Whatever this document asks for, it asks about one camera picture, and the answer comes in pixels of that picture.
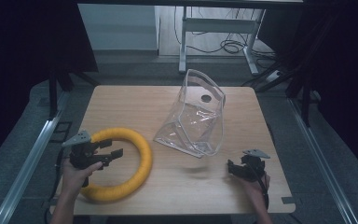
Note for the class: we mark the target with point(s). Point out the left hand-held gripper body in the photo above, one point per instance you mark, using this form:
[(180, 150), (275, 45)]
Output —
[(81, 155)]

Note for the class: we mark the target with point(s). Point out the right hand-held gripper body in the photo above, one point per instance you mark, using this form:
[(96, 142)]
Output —
[(252, 167)]

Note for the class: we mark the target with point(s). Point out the clear plastic bag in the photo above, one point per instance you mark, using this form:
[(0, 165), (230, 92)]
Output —
[(195, 124)]

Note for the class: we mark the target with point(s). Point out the person's right hand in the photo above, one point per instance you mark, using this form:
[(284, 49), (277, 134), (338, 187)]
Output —
[(254, 188)]

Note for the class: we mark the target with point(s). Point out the person's left hand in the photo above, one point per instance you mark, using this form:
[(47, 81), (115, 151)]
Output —
[(76, 177)]

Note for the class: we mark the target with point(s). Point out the black metal stand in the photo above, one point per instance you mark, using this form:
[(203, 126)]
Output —
[(53, 93), (304, 93)]

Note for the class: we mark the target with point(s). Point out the white power strip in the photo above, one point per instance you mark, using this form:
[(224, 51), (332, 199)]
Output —
[(273, 76)]

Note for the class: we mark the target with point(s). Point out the black curtain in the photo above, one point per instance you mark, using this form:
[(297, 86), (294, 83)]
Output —
[(341, 77), (28, 62)]

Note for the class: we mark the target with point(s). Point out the aluminium rail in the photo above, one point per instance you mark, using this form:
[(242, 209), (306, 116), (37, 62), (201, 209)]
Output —
[(28, 161), (320, 155)]

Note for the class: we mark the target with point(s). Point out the white metal desk frame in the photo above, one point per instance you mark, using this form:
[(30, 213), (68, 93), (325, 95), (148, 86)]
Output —
[(217, 25)]

